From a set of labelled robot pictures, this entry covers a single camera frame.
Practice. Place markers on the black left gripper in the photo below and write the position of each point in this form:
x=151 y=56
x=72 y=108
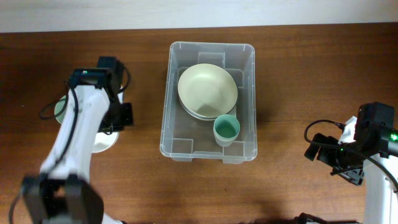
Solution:
x=128 y=121

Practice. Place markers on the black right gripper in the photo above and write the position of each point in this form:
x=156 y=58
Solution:
x=354 y=176

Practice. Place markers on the white bowl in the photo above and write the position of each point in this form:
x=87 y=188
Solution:
x=104 y=141

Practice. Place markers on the green bowl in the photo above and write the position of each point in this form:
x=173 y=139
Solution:
x=59 y=110

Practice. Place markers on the clear plastic storage bin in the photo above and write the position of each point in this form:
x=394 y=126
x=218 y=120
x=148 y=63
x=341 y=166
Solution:
x=183 y=137

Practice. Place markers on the blue bowl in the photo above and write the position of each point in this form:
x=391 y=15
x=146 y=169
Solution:
x=207 y=112

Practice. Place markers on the cream bowl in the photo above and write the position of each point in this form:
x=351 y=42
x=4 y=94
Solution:
x=207 y=83

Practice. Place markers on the green cup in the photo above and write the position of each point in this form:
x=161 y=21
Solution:
x=226 y=128

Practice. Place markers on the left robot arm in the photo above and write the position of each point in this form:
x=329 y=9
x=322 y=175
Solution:
x=62 y=193

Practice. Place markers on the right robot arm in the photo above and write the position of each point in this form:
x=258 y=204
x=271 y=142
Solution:
x=366 y=151

